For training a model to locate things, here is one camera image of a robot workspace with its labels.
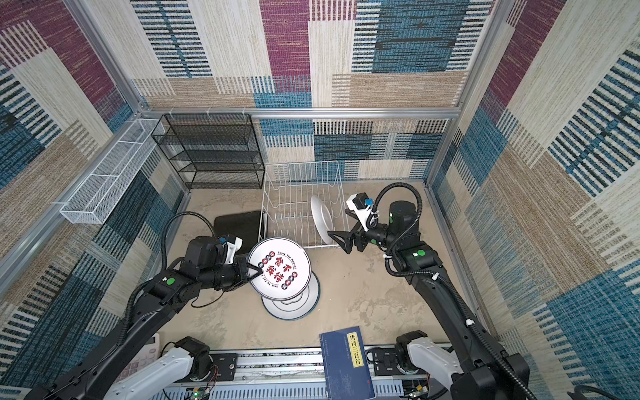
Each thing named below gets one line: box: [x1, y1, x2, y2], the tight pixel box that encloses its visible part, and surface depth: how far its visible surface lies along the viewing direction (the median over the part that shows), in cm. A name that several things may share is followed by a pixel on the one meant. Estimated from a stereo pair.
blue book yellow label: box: [319, 325, 375, 400], surface depth 74 cm
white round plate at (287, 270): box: [247, 236, 312, 301], surface depth 78 cm
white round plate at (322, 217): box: [310, 195, 335, 245], surface depth 93 cm
